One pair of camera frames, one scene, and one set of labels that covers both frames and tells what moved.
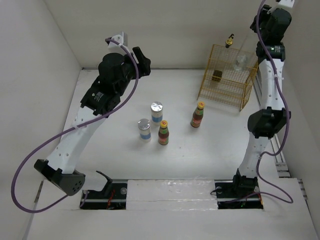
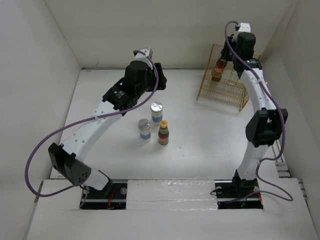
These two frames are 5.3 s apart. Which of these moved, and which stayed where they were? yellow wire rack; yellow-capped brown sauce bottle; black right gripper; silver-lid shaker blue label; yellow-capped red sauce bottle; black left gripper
Moved: black left gripper; black right gripper; yellow-capped red sauce bottle
Stayed: silver-lid shaker blue label; yellow-capped brown sauce bottle; yellow wire rack
